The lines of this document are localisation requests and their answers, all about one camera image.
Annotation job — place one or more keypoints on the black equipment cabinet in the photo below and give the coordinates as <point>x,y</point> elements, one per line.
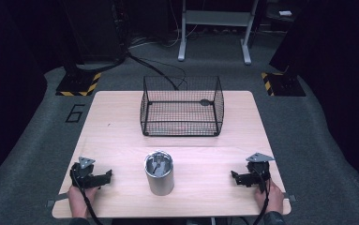
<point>96,28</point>

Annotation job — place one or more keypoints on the silver metal cylinder cup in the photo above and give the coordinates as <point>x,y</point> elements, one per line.
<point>160,182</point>

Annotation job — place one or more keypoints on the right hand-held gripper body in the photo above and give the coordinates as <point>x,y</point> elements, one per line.
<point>258,175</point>

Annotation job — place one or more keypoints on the black yellow striped base plate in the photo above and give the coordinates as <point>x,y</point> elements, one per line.
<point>74,84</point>
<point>285,84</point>

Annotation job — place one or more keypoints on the dark curtain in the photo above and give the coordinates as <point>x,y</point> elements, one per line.
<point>339,78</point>
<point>8,93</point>

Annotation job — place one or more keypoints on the small white box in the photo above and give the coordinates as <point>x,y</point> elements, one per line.
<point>285,13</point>

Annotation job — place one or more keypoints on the person's left hand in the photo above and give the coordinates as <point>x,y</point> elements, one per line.
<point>79,200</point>

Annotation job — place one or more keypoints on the white metal stand frame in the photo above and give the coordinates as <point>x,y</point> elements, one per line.
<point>217,18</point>

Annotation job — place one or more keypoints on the person's right hand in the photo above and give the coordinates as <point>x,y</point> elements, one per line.
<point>274,198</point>

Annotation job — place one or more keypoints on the grey table bracket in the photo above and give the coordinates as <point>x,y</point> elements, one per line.
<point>290,197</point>
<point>56,199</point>

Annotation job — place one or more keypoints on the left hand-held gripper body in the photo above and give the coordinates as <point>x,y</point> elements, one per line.
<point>85,176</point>

